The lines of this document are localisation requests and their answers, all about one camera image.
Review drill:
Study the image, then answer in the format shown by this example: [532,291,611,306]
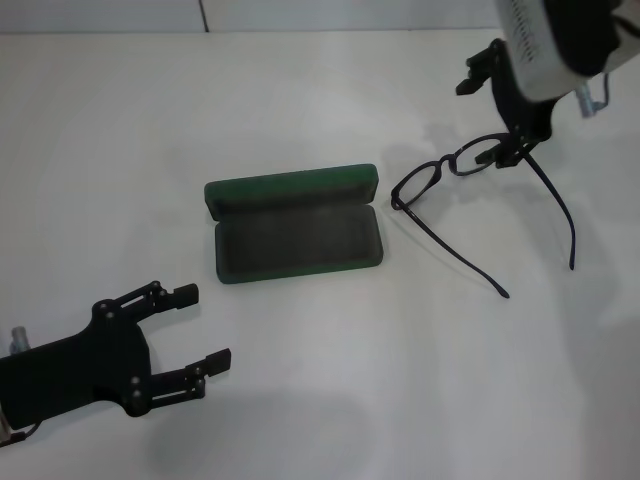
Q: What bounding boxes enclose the gripper cable with plug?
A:
[8,325,32,354]
[574,72,610,120]

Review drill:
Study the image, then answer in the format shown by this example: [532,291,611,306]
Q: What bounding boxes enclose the left gripper cable with plug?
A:
[8,325,32,354]

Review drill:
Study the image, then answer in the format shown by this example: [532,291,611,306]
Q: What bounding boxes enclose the right gripper cable with plug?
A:
[574,72,610,120]

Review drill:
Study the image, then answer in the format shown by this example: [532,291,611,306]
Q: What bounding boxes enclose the green glasses case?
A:
[203,162,385,286]

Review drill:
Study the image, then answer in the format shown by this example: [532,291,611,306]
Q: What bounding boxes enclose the black framed glasses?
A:
[389,132,576,300]

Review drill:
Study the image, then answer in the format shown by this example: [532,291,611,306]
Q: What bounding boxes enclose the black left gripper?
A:
[0,280,233,432]

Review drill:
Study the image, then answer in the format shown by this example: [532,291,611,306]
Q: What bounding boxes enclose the black camera back mount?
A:
[547,0,626,79]

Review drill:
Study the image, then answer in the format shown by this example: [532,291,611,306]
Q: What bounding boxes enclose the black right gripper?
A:
[454,39,567,170]

